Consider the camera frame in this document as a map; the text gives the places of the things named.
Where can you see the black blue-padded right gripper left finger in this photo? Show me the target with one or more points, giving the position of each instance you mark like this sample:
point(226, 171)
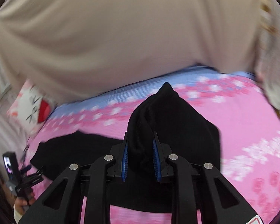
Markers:
point(79, 189)

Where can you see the white cat face pillow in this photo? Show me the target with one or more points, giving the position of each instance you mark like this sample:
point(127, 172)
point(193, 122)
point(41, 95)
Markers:
point(31, 108)

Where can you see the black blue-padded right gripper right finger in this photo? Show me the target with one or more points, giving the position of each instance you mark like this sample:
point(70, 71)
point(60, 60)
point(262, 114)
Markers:
point(200, 193)

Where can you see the person's left hand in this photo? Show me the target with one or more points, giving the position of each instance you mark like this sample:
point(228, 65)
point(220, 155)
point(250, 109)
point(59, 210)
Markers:
point(20, 203)

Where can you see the floral patterned side curtain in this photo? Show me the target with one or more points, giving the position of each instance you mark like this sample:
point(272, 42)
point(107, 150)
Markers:
point(268, 66)

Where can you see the pink floral bed sheet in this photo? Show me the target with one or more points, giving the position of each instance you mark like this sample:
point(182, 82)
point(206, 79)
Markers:
point(249, 127)

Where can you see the black pants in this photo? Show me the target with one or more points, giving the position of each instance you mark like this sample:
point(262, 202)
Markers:
point(164, 115)

